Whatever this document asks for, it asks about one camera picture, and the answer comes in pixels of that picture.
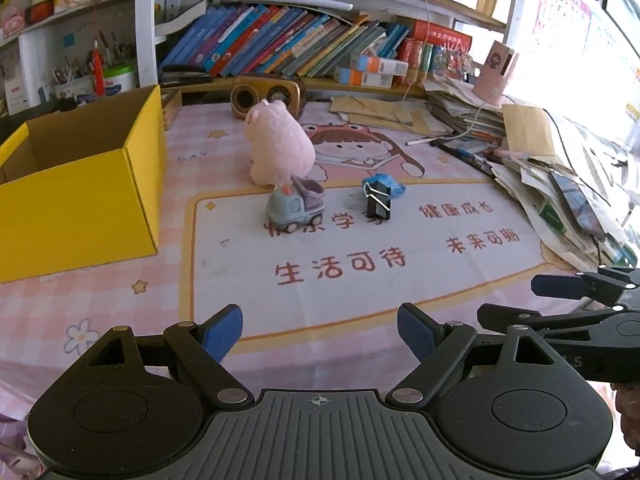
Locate wooden retro speaker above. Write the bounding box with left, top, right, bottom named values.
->
left=230, top=73, right=307, bottom=119

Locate grey purple toy truck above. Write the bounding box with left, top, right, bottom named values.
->
left=266, top=177, right=324, bottom=233

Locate orange white box upper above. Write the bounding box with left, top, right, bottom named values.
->
left=350, top=54, right=409, bottom=77

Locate orange white box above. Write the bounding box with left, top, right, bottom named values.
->
left=334, top=67, right=394, bottom=89
left=350, top=54, right=409, bottom=77

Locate green lid white jar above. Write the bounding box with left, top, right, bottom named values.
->
left=103, top=64, right=138, bottom=94

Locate white bookshelf unit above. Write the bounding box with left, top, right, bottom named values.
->
left=0, top=0, right=511, bottom=111

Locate stack of papers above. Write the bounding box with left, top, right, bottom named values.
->
left=422, top=79, right=639, bottom=270

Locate row of leaning books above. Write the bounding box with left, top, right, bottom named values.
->
left=156, top=0, right=473, bottom=86

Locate pink checkered tablecloth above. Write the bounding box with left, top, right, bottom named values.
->
left=1, top=103, right=574, bottom=419

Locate blue plastic bag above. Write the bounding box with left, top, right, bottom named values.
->
left=362, top=174, right=406, bottom=198

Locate yellow cardboard box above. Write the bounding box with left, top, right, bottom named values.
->
left=0, top=86, right=167, bottom=282

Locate orange white box lower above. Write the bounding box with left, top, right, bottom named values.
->
left=334, top=67, right=394, bottom=89

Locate black binder clip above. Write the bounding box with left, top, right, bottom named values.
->
left=363, top=181, right=392, bottom=220

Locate pink phone holder cup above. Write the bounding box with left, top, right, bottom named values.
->
left=472, top=40, right=518, bottom=106

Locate person's right hand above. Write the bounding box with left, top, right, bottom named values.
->
left=612, top=384, right=640, bottom=455

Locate red bottle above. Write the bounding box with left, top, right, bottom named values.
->
left=92, top=41, right=106, bottom=96

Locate pink plush pig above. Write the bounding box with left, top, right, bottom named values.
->
left=245, top=99, right=316, bottom=186

